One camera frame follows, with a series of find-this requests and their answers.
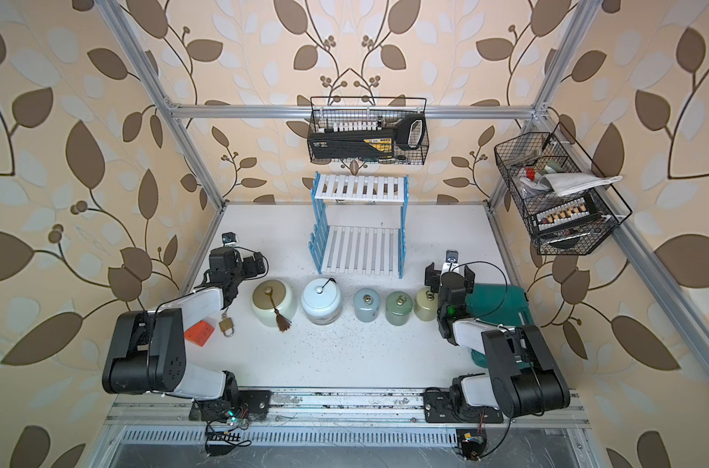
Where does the yellow-green tea canister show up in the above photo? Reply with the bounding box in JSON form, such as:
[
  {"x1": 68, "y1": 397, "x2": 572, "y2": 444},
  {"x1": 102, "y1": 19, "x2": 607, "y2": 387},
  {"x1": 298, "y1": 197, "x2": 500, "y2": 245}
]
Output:
[{"x1": 414, "y1": 287, "x2": 438, "y2": 322}]

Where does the cream jar with tassel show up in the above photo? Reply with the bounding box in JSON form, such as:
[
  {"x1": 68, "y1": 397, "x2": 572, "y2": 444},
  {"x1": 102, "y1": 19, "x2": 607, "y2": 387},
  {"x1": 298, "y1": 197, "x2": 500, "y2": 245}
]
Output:
[{"x1": 251, "y1": 279, "x2": 297, "y2": 333}]

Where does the green tea canister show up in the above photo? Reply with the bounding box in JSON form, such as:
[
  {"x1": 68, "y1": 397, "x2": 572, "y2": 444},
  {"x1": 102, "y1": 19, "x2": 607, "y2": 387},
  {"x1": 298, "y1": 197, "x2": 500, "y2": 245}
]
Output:
[{"x1": 386, "y1": 291, "x2": 413, "y2": 327}]

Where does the blue tea canister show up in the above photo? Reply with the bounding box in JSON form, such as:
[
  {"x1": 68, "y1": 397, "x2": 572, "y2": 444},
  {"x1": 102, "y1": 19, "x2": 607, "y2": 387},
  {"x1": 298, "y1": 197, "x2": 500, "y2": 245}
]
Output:
[{"x1": 354, "y1": 288, "x2": 381, "y2": 323}]

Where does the pale blue round jar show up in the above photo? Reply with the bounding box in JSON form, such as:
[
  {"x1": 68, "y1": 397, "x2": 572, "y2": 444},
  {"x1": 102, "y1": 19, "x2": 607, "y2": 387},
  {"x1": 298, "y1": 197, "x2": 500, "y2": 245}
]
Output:
[{"x1": 301, "y1": 278, "x2": 342, "y2": 326}]

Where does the blue white wooden shelf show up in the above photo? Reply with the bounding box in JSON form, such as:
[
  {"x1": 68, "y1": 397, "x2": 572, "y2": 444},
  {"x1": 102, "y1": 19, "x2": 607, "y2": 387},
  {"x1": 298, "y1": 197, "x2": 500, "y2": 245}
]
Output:
[{"x1": 308, "y1": 173, "x2": 410, "y2": 278}]

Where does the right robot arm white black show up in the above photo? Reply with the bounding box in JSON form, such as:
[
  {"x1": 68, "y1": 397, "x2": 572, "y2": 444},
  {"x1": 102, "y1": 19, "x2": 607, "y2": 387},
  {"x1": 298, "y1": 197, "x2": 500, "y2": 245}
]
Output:
[{"x1": 424, "y1": 262, "x2": 571, "y2": 422}]

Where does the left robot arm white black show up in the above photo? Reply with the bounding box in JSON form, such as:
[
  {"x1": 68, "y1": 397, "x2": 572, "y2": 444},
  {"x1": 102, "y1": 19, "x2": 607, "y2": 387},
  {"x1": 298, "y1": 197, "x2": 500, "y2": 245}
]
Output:
[{"x1": 102, "y1": 246, "x2": 268, "y2": 422}]

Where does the brass padlock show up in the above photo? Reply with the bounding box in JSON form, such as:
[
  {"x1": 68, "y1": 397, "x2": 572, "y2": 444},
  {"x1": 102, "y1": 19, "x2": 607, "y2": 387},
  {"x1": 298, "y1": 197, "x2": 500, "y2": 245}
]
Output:
[{"x1": 219, "y1": 313, "x2": 235, "y2": 337}]

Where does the green plastic tool case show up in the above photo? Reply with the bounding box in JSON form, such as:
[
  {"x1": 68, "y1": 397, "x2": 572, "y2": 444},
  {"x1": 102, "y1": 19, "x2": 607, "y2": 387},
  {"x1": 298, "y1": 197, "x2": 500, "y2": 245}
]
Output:
[{"x1": 457, "y1": 284, "x2": 534, "y2": 369}]

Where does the red small box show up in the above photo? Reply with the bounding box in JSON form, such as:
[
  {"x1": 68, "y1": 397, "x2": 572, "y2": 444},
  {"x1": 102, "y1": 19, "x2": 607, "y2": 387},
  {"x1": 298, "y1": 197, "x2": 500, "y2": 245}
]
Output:
[{"x1": 184, "y1": 321, "x2": 215, "y2": 347}]

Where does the black yellow tool case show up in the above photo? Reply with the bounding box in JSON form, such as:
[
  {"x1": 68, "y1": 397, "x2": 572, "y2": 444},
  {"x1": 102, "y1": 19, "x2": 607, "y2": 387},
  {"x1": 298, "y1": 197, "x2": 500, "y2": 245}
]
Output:
[{"x1": 307, "y1": 114, "x2": 429, "y2": 165}]

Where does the white paper booklet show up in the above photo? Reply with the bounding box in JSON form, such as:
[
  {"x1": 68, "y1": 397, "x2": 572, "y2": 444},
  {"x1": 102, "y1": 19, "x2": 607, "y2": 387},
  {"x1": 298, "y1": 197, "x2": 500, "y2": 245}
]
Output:
[{"x1": 540, "y1": 173, "x2": 623, "y2": 197}]

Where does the drill bit set box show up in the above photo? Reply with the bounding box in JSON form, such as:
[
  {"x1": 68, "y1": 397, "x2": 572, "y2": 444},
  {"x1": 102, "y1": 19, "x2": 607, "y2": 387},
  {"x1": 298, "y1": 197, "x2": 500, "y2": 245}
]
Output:
[{"x1": 533, "y1": 195, "x2": 600, "y2": 234}]

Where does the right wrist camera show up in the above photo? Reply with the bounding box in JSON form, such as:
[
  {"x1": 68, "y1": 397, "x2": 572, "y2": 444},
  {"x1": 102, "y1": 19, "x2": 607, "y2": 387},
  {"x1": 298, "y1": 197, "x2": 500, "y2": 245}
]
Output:
[{"x1": 441, "y1": 250, "x2": 459, "y2": 274}]

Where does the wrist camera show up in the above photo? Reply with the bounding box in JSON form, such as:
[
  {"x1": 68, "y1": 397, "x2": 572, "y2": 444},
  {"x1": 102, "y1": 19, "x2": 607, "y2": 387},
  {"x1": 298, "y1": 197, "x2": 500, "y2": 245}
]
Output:
[
  {"x1": 221, "y1": 232, "x2": 238, "y2": 249},
  {"x1": 441, "y1": 250, "x2": 459, "y2": 274}
]

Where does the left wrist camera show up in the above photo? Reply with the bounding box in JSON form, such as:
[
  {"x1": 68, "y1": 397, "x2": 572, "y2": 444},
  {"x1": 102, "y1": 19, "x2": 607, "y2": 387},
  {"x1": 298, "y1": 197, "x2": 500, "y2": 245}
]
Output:
[{"x1": 221, "y1": 232, "x2": 238, "y2": 249}]

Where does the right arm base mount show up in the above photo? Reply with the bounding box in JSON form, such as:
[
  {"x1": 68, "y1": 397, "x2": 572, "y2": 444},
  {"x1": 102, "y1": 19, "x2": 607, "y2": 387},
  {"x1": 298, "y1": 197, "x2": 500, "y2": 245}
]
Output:
[{"x1": 422, "y1": 387, "x2": 505, "y2": 424}]

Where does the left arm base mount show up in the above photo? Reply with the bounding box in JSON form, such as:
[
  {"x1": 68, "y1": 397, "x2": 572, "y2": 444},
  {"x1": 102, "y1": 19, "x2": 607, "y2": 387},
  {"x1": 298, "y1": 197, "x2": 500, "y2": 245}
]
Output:
[{"x1": 189, "y1": 390, "x2": 273, "y2": 422}]

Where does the back wire basket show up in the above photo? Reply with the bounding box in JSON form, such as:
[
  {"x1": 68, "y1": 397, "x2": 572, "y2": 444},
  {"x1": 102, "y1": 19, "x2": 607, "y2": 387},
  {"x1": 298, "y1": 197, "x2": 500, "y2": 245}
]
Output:
[{"x1": 307, "y1": 95, "x2": 430, "y2": 165}]

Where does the wire basket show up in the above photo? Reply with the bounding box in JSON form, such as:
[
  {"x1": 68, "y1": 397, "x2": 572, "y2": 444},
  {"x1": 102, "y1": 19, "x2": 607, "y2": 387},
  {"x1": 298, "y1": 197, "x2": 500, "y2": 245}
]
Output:
[
  {"x1": 494, "y1": 123, "x2": 633, "y2": 255},
  {"x1": 307, "y1": 95, "x2": 430, "y2": 165}
]

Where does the right wire basket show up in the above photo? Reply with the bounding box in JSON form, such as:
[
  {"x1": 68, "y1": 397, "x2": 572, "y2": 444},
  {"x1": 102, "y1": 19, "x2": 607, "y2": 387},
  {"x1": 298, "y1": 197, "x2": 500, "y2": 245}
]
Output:
[{"x1": 494, "y1": 123, "x2": 633, "y2": 255}]

